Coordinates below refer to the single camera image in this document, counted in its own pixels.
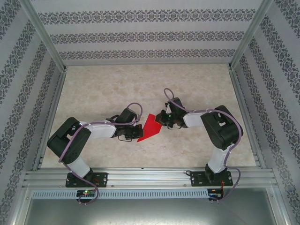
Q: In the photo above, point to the red paper sheet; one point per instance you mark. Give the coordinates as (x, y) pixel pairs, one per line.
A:
(151, 129)

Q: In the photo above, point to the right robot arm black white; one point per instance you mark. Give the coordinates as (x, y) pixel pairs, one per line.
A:
(194, 118)

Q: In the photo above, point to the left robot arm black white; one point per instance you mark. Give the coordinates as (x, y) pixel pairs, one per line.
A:
(100, 131)

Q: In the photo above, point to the grey metal sheet shelf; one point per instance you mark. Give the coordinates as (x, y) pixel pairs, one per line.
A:
(150, 213)

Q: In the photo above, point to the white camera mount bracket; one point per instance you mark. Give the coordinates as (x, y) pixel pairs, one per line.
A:
(167, 107)

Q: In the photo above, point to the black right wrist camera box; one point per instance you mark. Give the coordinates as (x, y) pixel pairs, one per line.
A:
(175, 105)

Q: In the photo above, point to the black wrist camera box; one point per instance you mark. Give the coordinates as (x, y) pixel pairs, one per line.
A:
(127, 116)
(175, 105)

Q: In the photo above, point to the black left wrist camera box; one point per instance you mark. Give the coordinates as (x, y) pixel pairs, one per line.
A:
(127, 116)

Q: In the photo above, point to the long aluminium mounting rail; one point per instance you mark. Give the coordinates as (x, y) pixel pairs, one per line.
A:
(150, 178)

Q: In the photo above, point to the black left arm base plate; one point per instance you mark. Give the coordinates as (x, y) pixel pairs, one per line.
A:
(103, 180)

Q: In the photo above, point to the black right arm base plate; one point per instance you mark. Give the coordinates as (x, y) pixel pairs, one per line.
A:
(197, 179)

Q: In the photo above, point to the aluminium table side rail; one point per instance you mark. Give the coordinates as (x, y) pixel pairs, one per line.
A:
(52, 112)
(246, 117)

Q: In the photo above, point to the aluminium frame post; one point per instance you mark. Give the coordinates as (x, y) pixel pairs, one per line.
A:
(47, 35)
(249, 35)

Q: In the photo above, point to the aluminium frame upright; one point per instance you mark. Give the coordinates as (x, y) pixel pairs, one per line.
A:
(281, 208)
(18, 208)

